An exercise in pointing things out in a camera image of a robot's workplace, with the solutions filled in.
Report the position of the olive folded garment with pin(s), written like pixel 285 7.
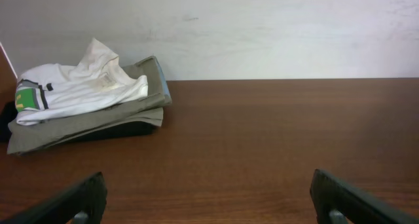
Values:
pixel 26 139

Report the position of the light blue folded garment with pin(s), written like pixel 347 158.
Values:
pixel 165 89

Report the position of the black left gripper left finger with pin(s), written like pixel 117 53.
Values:
pixel 83 202

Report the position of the black folded garment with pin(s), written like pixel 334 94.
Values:
pixel 121 129

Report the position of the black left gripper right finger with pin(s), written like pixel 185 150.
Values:
pixel 336 201

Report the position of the white folded t-shirt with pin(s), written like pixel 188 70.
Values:
pixel 52 91

